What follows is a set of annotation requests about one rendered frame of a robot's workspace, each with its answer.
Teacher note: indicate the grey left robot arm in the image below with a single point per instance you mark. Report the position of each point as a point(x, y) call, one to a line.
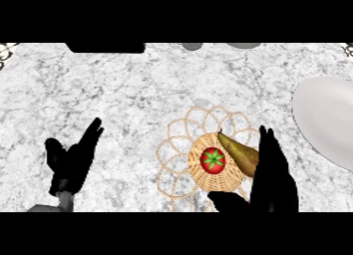
point(57, 203)

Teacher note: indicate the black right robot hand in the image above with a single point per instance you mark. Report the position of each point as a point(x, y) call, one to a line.
point(272, 179)

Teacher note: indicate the black appliance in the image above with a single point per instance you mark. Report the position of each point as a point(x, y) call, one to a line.
point(105, 47)

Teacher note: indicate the red tomato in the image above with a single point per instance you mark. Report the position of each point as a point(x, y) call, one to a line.
point(213, 160)

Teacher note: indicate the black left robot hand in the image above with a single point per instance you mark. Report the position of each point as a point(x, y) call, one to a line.
point(76, 158)

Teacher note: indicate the white plate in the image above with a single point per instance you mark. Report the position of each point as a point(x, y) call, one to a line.
point(335, 123)

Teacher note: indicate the woven wicker placemat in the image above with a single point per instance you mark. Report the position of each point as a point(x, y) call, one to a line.
point(204, 156)

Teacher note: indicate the small grey round object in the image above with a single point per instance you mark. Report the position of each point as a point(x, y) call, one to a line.
point(191, 46)

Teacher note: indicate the brown pear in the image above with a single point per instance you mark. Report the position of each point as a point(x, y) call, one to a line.
point(241, 154)

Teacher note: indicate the wide grey round object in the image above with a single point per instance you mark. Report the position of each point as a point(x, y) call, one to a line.
point(244, 45)

